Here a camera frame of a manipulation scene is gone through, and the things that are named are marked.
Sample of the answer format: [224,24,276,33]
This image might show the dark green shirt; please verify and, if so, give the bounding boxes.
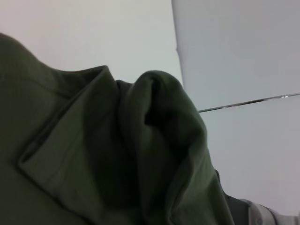
[0,32,249,225]

